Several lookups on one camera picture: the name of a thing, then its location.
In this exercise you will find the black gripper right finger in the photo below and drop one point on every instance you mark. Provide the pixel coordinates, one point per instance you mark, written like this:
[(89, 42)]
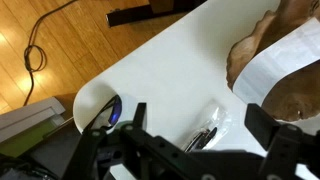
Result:
[(261, 125)]

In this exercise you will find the black furniture bar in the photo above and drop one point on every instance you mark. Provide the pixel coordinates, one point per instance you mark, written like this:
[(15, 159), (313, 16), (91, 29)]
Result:
[(143, 13)]

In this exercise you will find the black sunglasses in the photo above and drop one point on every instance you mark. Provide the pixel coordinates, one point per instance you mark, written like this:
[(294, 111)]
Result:
[(115, 111)]

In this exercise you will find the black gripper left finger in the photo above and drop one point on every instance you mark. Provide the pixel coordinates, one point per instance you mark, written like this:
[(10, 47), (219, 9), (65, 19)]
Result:
[(140, 115)]

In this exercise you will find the brown paper bag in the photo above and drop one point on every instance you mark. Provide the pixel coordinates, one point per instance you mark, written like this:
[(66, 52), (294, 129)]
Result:
[(290, 96)]

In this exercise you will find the green flat board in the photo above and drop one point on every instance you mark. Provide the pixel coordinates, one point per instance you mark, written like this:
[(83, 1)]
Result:
[(23, 140)]

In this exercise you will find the grey flat box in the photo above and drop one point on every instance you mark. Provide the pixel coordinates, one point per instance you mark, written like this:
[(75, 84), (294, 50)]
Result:
[(26, 115)]

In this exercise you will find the white paper sheet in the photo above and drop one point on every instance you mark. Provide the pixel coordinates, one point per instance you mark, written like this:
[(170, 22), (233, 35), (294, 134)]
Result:
[(276, 63)]

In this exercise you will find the clear plastic bag with pens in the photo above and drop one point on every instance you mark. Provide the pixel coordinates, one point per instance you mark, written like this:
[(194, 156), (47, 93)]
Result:
[(210, 126)]

